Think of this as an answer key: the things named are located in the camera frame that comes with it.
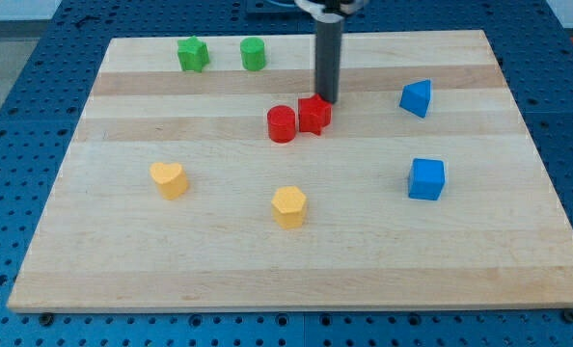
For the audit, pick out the blue triangle block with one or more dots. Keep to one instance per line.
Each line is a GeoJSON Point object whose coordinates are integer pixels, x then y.
{"type": "Point", "coordinates": [416, 97]}

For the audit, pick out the yellow hexagon block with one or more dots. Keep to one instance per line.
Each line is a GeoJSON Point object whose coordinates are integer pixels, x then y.
{"type": "Point", "coordinates": [289, 207]}

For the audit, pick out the red cylinder block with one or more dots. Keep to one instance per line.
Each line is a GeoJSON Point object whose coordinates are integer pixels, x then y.
{"type": "Point", "coordinates": [281, 124]}

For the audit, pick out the red star block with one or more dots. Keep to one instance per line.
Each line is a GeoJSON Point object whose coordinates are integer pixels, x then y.
{"type": "Point", "coordinates": [314, 113]}

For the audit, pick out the yellow heart block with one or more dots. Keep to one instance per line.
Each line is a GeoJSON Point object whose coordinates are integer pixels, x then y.
{"type": "Point", "coordinates": [170, 179]}

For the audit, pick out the green cylinder block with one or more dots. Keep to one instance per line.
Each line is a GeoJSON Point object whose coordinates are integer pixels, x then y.
{"type": "Point", "coordinates": [252, 52]}

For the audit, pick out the blue cube block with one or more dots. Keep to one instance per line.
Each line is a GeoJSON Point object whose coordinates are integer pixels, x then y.
{"type": "Point", "coordinates": [426, 179]}

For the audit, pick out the wooden board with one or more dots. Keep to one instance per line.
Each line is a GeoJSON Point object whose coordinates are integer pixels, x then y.
{"type": "Point", "coordinates": [108, 242]}

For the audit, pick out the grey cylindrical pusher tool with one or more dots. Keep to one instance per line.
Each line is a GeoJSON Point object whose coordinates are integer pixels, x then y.
{"type": "Point", "coordinates": [327, 56]}

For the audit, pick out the green star block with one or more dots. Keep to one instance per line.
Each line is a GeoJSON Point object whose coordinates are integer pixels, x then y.
{"type": "Point", "coordinates": [192, 54]}

